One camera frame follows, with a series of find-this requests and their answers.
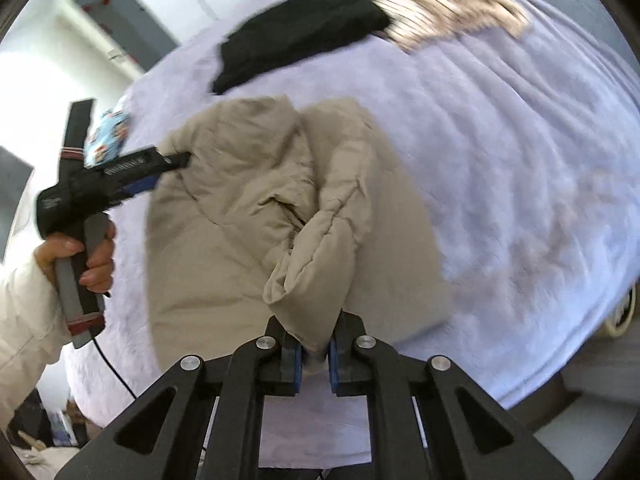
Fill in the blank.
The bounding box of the black garment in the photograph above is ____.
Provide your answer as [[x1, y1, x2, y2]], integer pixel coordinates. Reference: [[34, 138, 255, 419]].
[[210, 0, 393, 95]]

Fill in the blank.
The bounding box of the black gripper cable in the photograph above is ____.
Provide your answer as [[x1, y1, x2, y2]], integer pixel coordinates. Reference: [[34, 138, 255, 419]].
[[91, 335, 140, 402]]

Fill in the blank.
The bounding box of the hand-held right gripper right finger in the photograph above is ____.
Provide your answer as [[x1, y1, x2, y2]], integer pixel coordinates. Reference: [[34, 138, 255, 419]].
[[327, 311, 573, 480]]

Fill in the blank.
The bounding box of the blue patterned cloth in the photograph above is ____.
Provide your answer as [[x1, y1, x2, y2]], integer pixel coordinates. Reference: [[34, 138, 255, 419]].
[[84, 109, 132, 167]]

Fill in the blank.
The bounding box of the cream cord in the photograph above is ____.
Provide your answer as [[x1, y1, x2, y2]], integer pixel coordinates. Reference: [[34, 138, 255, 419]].
[[605, 282, 640, 342]]

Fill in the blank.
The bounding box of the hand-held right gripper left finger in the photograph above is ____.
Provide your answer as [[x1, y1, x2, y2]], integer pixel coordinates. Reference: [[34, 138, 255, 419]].
[[54, 315, 304, 480]]

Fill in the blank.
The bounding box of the person's left forearm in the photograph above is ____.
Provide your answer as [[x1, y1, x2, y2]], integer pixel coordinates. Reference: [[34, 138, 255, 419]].
[[0, 255, 73, 426]]

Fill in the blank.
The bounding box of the striped cream garment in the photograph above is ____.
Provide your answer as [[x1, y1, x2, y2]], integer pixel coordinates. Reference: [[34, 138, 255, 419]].
[[372, 0, 533, 53]]

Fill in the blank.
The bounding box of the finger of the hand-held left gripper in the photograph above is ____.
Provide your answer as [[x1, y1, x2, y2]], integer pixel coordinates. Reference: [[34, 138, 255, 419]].
[[119, 176, 159, 200], [156, 151, 192, 174]]

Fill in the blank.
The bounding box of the person's left hand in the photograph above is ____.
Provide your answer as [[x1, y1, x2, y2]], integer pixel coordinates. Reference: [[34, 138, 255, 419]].
[[34, 220, 117, 295]]

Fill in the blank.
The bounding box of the beige padded coat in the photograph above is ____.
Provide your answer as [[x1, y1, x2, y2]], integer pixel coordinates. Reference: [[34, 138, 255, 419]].
[[145, 96, 453, 376]]

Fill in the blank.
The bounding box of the lavender plush blanket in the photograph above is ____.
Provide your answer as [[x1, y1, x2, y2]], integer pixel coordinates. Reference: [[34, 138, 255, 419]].
[[60, 0, 640, 471]]

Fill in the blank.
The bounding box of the white wardrobe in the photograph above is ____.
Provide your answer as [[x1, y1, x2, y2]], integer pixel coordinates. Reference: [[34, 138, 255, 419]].
[[50, 0, 226, 81]]

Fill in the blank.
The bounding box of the dark grey mat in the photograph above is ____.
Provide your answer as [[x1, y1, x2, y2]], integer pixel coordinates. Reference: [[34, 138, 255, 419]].
[[0, 147, 35, 261]]

